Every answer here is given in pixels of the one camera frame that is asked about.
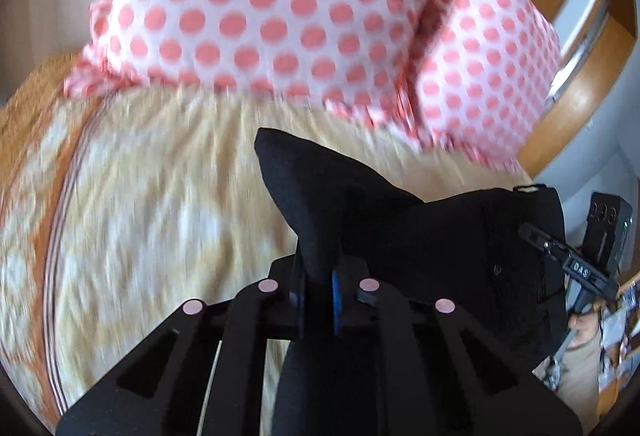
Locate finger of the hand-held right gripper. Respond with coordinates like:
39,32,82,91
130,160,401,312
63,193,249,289
518,222,619,303

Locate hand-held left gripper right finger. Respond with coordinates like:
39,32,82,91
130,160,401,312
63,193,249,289
330,258,584,436

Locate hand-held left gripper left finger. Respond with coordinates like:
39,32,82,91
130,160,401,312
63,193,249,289
57,256,307,436

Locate black pants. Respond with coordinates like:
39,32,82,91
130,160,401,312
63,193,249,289
254,127,569,436

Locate person's right forearm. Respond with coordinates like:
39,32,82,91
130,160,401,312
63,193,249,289
552,343,604,418

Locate person's right hand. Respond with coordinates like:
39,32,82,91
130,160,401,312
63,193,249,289
568,311,602,350

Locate cream floral bedspread orange border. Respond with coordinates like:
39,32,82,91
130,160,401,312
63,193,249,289
0,53,537,436

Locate small pink polka dot pillow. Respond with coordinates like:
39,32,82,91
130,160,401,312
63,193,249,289
400,0,562,175

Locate large pink polka dot pillow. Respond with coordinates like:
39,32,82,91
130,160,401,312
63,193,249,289
64,0,483,139

